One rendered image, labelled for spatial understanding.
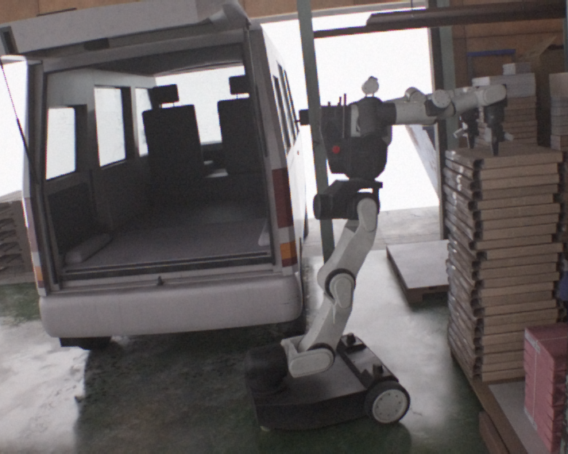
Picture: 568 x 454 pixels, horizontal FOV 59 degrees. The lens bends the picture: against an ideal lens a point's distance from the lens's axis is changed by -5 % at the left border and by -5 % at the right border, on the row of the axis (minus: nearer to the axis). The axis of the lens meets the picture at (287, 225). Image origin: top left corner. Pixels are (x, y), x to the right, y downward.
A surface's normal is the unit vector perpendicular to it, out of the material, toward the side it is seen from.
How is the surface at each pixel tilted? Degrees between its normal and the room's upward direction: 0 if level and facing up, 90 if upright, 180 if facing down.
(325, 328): 90
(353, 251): 90
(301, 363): 90
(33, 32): 106
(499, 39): 90
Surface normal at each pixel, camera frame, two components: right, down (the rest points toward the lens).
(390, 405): 0.23, 0.19
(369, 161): -0.03, 0.38
